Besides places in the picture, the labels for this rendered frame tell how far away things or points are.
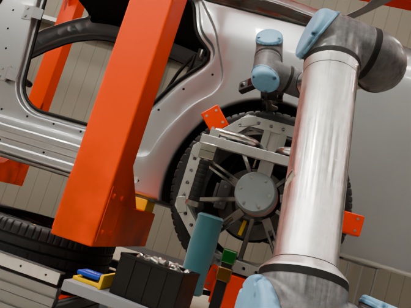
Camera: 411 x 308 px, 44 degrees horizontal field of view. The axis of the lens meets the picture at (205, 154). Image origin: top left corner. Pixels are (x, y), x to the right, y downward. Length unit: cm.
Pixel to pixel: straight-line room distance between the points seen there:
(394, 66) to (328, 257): 47
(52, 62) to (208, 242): 380
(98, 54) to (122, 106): 645
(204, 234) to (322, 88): 80
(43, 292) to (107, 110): 68
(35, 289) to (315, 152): 131
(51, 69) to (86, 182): 345
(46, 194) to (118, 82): 626
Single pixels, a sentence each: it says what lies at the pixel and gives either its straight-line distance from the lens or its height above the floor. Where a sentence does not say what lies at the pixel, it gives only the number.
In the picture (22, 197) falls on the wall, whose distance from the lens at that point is 818.
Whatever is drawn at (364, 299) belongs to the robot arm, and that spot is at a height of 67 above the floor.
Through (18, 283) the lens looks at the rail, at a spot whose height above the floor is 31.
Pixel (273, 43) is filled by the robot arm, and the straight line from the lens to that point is 171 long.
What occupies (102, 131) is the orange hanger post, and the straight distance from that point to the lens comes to 183.
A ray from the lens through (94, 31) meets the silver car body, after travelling 441.
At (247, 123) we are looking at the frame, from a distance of 182.
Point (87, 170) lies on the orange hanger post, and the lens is 183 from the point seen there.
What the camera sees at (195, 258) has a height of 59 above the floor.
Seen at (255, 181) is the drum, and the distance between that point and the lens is 163.
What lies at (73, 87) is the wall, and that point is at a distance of 821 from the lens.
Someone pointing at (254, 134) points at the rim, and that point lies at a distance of 190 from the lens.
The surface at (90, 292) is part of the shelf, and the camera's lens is 148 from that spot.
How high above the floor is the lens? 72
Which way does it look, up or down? 7 degrees up
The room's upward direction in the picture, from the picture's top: 17 degrees clockwise
